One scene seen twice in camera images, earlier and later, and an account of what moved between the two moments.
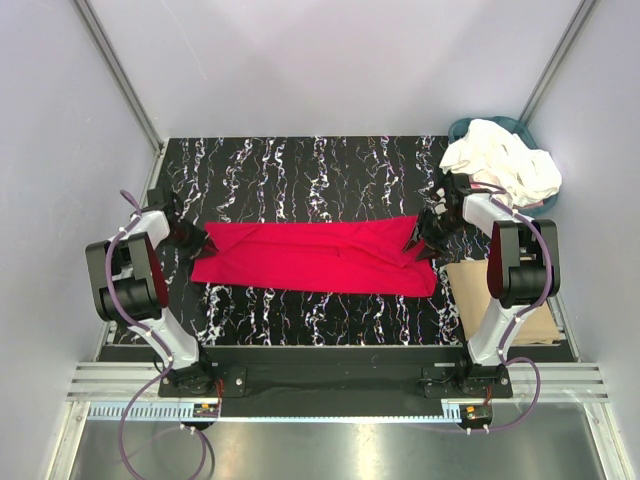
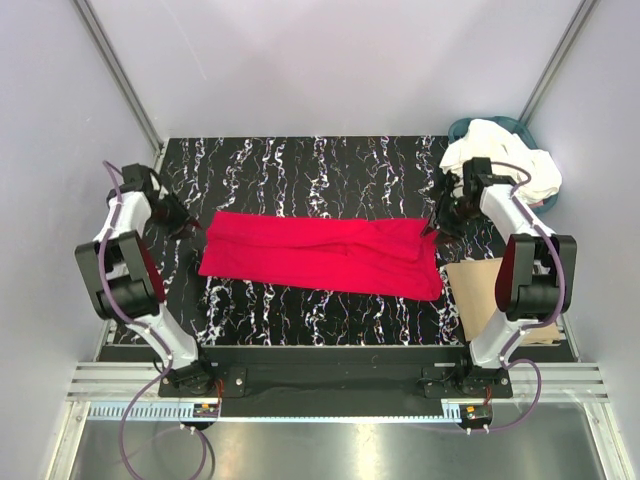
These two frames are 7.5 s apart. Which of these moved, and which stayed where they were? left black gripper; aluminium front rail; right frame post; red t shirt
Moved: left black gripper
Stayed: aluminium front rail; right frame post; red t shirt
